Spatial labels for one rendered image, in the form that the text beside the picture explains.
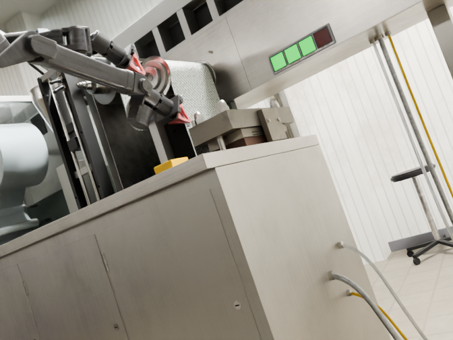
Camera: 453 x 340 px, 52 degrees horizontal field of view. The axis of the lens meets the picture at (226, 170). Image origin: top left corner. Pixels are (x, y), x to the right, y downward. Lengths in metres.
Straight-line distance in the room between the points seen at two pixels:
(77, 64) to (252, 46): 0.76
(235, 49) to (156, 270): 0.89
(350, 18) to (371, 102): 2.29
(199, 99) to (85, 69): 0.53
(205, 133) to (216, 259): 0.43
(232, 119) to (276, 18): 0.49
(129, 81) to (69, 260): 0.64
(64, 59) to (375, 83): 2.99
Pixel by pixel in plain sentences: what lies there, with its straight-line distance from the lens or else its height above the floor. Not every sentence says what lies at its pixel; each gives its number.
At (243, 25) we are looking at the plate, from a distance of 1.81.
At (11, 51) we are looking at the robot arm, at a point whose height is 1.21.
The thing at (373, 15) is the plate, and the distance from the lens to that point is 1.60.
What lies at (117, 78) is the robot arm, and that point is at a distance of 1.33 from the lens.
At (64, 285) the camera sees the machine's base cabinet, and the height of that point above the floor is 0.69.
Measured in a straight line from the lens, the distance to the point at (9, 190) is 2.31.
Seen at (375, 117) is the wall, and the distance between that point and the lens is 3.86.
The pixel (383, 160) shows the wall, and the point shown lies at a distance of 3.86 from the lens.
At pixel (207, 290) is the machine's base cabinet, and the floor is 0.57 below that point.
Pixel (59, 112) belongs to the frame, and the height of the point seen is 1.28.
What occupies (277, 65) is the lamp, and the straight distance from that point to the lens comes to 1.71.
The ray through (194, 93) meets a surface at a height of 1.17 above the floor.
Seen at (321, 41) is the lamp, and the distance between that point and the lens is 1.64.
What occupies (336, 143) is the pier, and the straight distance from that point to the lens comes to 3.69.
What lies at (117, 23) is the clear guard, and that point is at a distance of 2.25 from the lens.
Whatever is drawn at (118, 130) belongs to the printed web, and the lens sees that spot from 1.87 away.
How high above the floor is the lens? 0.76
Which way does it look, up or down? 4 degrees up
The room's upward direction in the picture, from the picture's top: 19 degrees counter-clockwise
